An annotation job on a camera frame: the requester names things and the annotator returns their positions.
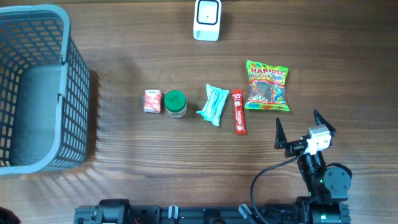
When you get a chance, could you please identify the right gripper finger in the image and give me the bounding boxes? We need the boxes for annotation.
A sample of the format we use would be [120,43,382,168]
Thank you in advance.
[313,110,336,136]
[274,118,288,149]

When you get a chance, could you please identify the red Nescafe coffee stick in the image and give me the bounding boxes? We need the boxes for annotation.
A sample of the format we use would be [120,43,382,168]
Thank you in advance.
[232,89,247,135]

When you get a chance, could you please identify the green Haribo gummy bag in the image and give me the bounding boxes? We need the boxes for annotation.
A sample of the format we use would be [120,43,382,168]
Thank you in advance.
[244,60,290,111]

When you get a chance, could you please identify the teal tissue wipes pack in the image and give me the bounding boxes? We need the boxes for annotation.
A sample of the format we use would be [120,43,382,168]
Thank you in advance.
[196,84,229,126]

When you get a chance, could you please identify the green lid jar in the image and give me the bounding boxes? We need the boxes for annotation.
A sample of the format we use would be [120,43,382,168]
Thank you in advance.
[164,90,187,118]

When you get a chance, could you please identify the small red white carton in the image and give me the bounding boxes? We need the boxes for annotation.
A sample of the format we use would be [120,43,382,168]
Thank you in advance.
[143,90,162,113]

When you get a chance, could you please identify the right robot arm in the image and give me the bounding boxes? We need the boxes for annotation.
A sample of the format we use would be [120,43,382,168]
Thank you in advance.
[266,110,353,224]

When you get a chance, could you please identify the white barcode scanner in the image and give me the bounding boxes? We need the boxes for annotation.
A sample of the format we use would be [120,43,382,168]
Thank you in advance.
[193,0,222,42]

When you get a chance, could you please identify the grey plastic shopping basket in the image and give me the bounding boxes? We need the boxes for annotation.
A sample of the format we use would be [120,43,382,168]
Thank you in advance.
[1,4,91,175]

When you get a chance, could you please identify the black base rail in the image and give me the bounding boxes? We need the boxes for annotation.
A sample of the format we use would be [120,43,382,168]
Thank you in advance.
[75,203,351,224]

